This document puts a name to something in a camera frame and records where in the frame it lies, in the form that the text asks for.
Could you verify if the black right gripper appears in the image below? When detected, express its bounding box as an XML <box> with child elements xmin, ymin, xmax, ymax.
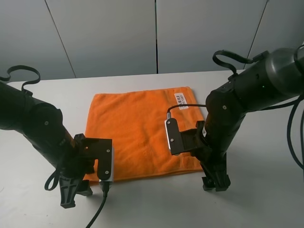
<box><xmin>190</xmin><ymin>120</ymin><xmax>231</xmax><ymax>191</ymax></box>

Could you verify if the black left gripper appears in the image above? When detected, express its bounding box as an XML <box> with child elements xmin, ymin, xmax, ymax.
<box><xmin>59</xmin><ymin>133</ymin><xmax>95</xmax><ymax>209</ymax></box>

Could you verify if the orange terry towel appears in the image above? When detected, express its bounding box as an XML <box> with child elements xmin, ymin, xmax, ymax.
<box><xmin>85</xmin><ymin>87</ymin><xmax>203</xmax><ymax>182</ymax></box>

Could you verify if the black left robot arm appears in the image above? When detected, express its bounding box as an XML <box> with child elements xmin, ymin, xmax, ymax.
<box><xmin>0</xmin><ymin>83</ymin><xmax>93</xmax><ymax>209</ymax></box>

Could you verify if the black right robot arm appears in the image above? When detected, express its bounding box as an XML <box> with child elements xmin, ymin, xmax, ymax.
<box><xmin>195</xmin><ymin>47</ymin><xmax>304</xmax><ymax>191</ymax></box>

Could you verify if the white towel label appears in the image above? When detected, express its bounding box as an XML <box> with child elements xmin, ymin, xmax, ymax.
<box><xmin>174</xmin><ymin>93</ymin><xmax>189</xmax><ymax>110</ymax></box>

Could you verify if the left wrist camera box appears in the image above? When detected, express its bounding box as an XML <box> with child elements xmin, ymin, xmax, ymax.
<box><xmin>84</xmin><ymin>138</ymin><xmax>114</xmax><ymax>182</ymax></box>

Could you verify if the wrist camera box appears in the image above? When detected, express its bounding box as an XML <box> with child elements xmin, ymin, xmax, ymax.
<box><xmin>165</xmin><ymin>118</ymin><xmax>187</xmax><ymax>156</ymax></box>
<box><xmin>84</xmin><ymin>138</ymin><xmax>114</xmax><ymax>182</ymax></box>

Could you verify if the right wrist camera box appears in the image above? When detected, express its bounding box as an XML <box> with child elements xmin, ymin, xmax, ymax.
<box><xmin>165</xmin><ymin>118</ymin><xmax>187</xmax><ymax>156</ymax></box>

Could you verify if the black right camera cable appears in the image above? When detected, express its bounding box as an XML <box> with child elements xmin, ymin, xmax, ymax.
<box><xmin>166</xmin><ymin>104</ymin><xmax>208</xmax><ymax>119</ymax></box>

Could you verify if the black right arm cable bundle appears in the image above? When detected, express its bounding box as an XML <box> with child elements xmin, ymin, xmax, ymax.
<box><xmin>286</xmin><ymin>96</ymin><xmax>304</xmax><ymax>171</ymax></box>

